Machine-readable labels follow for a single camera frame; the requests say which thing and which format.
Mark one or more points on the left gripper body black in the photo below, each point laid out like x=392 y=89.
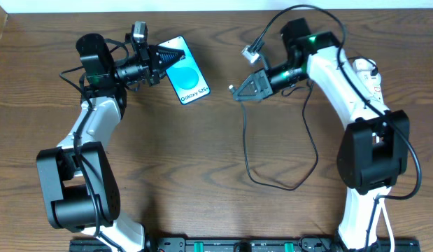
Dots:
x=150 y=66

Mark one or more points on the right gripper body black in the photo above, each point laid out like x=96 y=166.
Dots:
x=266 y=81

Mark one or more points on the blue Galaxy smartphone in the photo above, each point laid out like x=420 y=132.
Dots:
x=185 y=75

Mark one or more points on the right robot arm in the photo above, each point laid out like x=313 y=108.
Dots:
x=375 y=145

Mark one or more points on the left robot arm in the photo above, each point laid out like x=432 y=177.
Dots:
x=79 y=189

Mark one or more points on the white power strip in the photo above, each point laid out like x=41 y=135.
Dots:
x=370 y=82

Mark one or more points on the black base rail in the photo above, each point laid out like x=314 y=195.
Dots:
x=308 y=243

